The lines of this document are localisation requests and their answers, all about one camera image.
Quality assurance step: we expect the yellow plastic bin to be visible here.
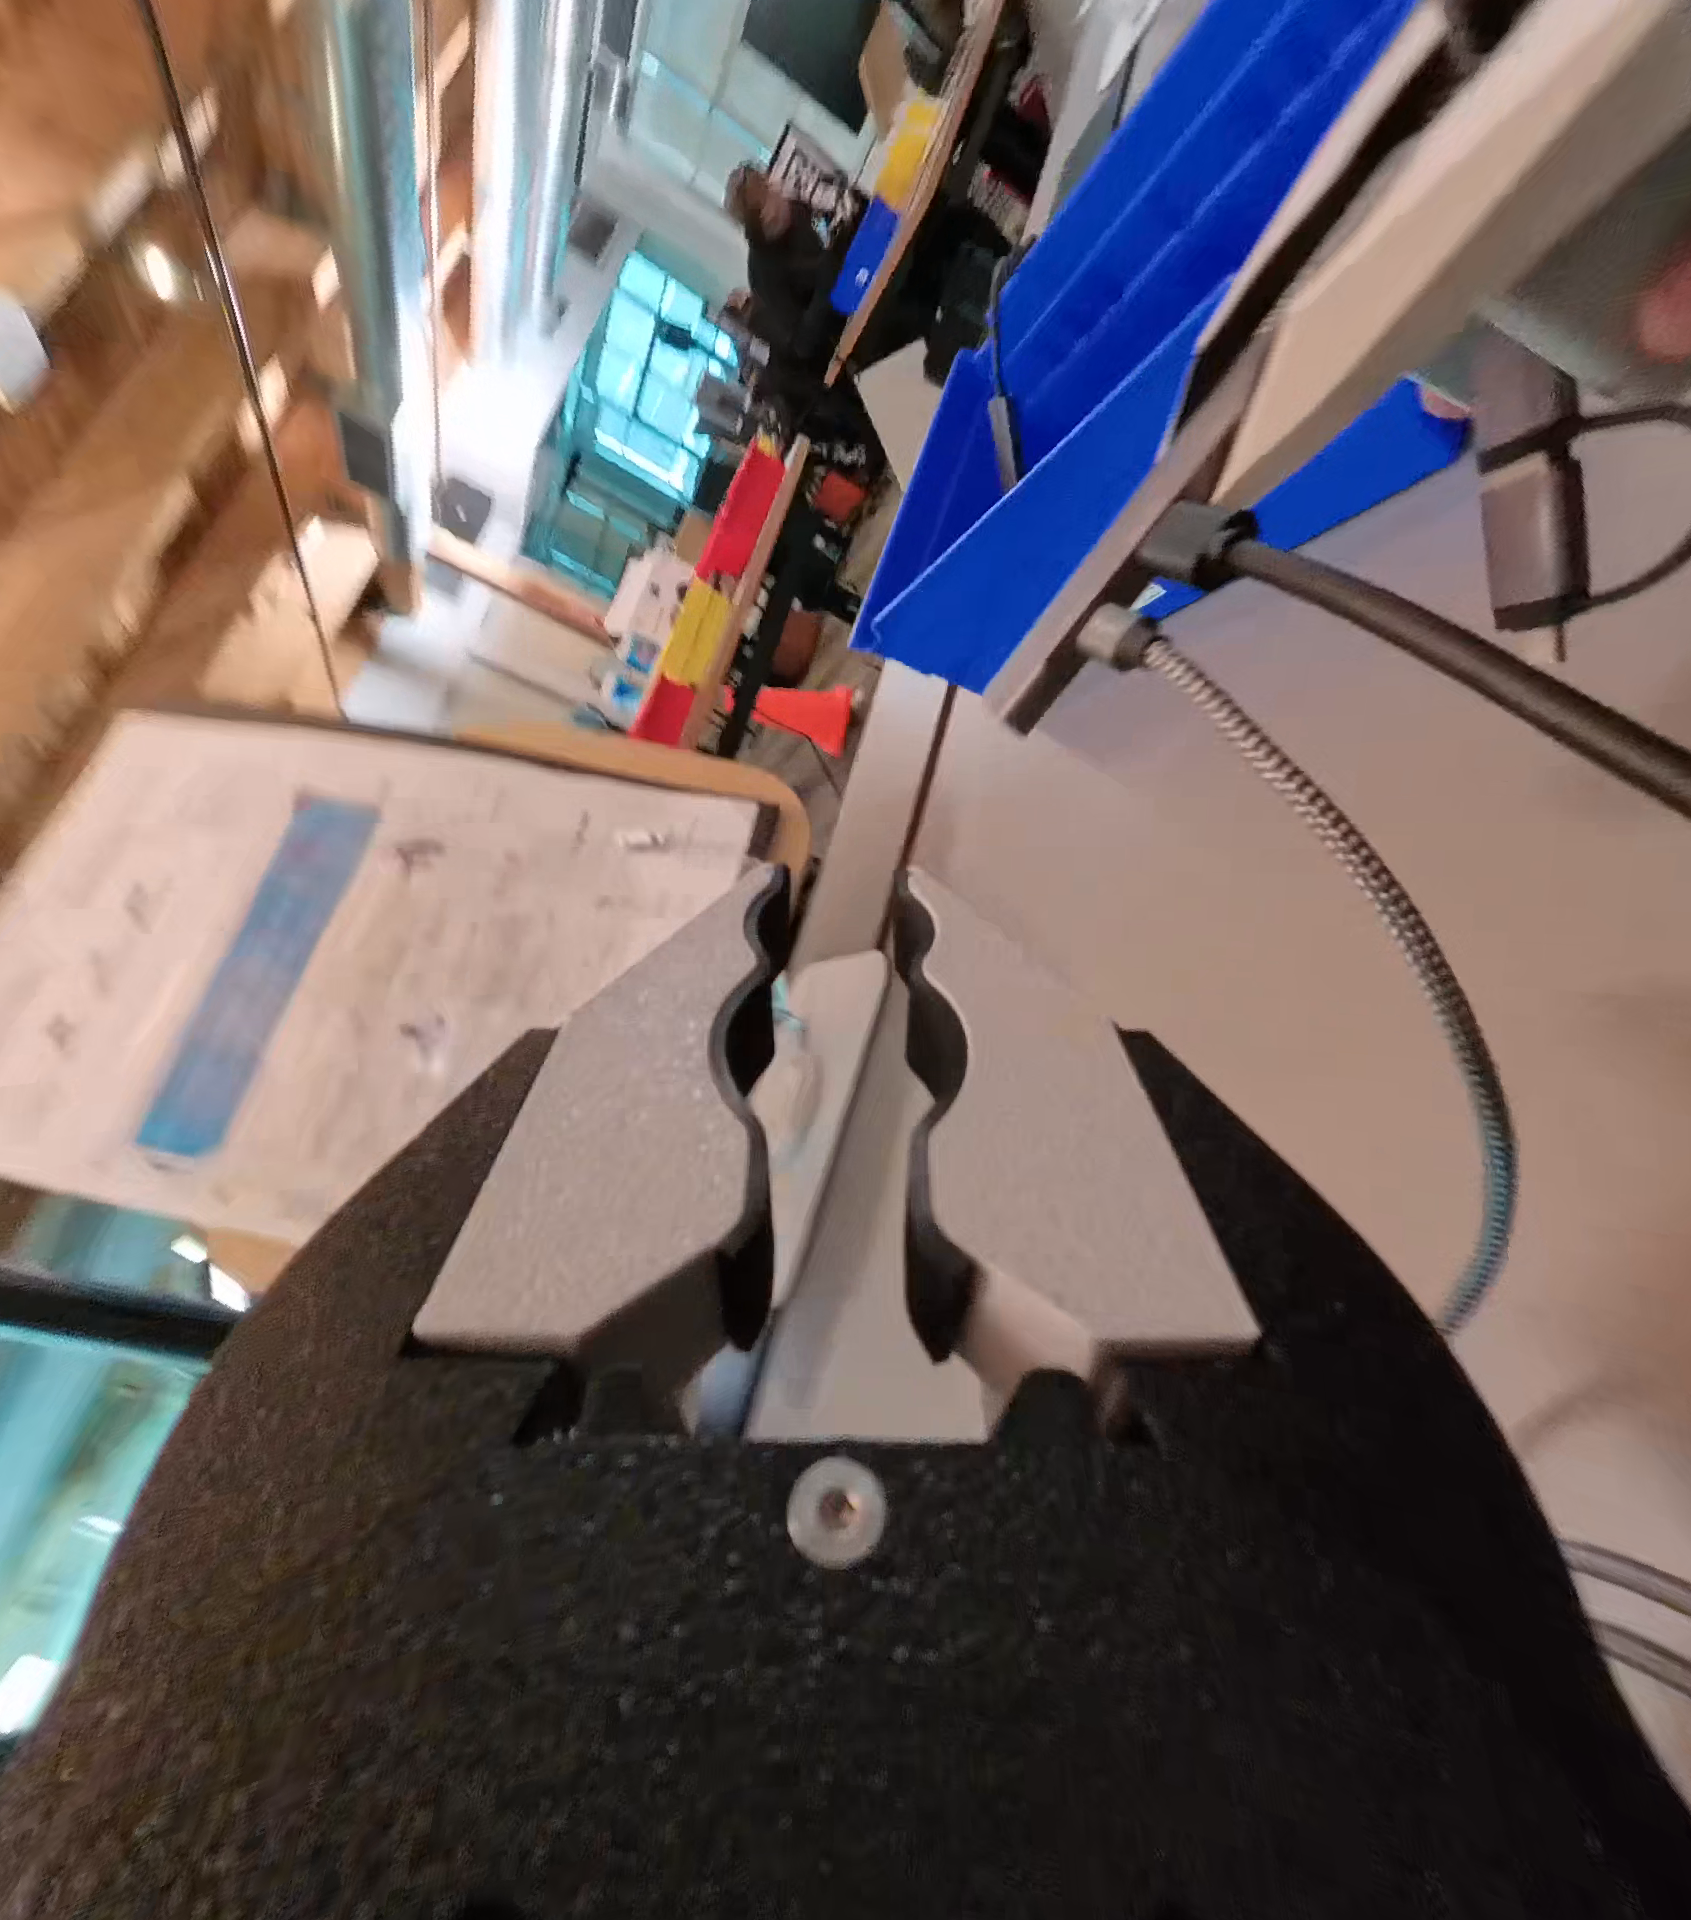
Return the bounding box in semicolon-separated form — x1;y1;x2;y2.
875;95;943;198
665;576;733;683

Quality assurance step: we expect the grey braided cable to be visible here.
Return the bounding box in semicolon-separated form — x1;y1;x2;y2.
1073;600;1691;1780

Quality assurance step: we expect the white cardboard box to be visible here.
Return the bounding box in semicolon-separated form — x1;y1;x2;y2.
605;546;681;648

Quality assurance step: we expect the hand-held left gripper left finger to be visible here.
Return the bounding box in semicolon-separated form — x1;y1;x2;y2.
407;862;795;1427

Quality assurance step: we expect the orange traffic cone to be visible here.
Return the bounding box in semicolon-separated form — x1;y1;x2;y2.
751;682;859;756

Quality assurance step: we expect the wooden document stand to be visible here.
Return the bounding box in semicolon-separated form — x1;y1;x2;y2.
0;703;819;1247

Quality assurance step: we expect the small blue bin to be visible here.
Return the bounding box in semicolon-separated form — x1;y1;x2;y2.
829;193;907;317

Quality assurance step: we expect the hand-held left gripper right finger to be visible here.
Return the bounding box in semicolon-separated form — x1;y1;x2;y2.
889;866;1260;1434

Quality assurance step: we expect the wooden table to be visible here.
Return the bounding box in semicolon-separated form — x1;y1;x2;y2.
679;433;819;756

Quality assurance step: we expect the white stand base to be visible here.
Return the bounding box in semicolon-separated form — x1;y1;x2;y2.
679;943;891;1442

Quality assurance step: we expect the blue plastic bin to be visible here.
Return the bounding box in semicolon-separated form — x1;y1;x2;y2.
849;0;1476;710

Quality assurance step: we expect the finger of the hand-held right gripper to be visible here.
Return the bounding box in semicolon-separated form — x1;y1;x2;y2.
1187;0;1691;510

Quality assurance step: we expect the black usb cable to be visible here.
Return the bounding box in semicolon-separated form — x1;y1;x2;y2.
1133;501;1691;888

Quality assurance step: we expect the grey usb hub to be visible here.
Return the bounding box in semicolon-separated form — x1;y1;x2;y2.
983;0;1452;739

